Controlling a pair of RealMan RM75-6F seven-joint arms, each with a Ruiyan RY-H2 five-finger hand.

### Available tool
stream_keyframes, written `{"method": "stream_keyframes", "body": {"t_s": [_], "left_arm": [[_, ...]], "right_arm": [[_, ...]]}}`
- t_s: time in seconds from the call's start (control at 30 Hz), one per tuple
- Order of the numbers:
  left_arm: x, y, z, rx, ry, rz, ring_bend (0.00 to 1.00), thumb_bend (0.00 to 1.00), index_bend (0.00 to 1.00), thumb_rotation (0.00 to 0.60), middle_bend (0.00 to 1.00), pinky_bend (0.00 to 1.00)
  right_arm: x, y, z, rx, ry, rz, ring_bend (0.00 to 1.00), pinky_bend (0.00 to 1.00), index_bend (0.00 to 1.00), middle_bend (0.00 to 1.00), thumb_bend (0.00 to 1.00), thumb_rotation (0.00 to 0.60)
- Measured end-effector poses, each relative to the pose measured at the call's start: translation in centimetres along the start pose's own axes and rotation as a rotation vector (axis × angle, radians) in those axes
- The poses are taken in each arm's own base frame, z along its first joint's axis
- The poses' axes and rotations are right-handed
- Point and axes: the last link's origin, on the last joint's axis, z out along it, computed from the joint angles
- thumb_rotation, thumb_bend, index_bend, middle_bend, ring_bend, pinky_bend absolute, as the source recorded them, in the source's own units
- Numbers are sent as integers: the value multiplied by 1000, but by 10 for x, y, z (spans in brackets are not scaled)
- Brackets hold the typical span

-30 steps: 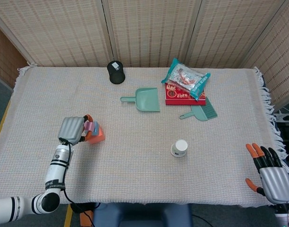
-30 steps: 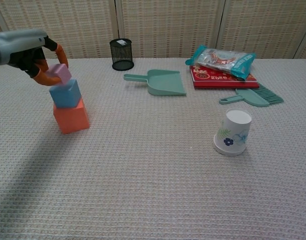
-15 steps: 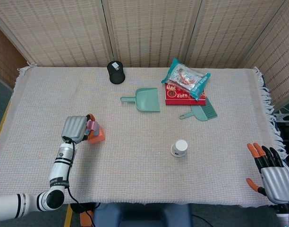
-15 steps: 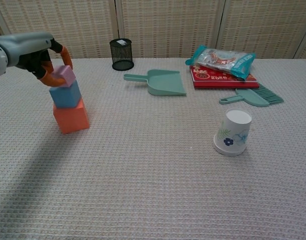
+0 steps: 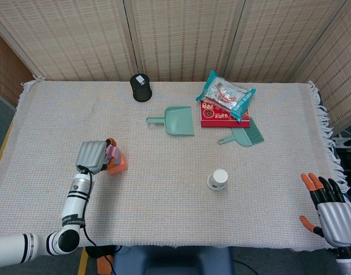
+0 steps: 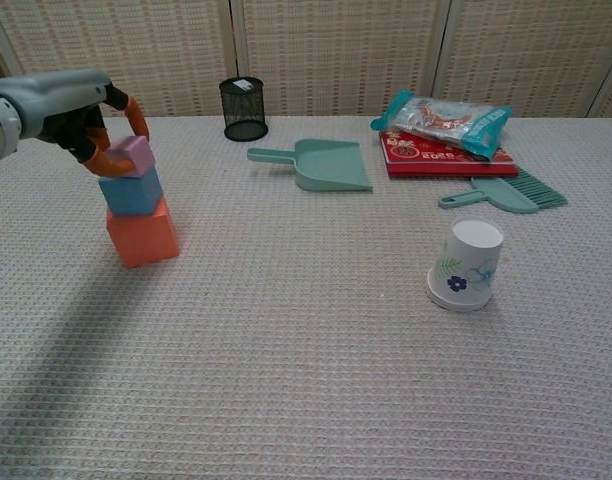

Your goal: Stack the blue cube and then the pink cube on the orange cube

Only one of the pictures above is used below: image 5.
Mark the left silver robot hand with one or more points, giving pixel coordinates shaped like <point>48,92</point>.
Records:
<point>89,156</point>

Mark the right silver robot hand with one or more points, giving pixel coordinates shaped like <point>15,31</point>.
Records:
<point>339,226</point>

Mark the pink small cube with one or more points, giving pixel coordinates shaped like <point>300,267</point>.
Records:
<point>116,153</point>

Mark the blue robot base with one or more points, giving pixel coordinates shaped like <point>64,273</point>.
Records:
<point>172,260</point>

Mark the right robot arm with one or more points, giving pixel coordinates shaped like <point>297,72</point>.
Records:
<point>346,263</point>

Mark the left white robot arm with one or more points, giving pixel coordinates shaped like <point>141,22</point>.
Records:
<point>75,203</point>

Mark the orange cube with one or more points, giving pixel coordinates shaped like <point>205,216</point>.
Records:
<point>119,167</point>

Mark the green hand brush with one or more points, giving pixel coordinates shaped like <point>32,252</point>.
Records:
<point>244,136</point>

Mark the woven fringed tablecloth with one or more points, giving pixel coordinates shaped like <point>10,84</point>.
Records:
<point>78,114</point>

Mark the black cylindrical container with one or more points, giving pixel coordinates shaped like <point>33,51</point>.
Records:
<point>141,91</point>

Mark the green plastic dustpan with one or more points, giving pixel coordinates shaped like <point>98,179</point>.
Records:
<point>178,120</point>

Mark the orange box under table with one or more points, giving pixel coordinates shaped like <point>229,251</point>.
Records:
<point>102,267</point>

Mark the brown woven screen panel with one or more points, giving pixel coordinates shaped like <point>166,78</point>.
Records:
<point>6,71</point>

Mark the beige woven screen panel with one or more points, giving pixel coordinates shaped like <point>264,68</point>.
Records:
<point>181,37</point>
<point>63,37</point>
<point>341,71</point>
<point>278,37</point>

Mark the white paper cup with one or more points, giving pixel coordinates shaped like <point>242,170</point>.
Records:
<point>218,180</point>

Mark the red snack box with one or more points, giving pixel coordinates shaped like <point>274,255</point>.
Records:
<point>215,118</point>

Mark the teal snack bag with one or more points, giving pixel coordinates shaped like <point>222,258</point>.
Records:
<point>224,94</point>

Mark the white equipment bracket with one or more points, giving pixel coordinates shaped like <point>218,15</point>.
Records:
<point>343,141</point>

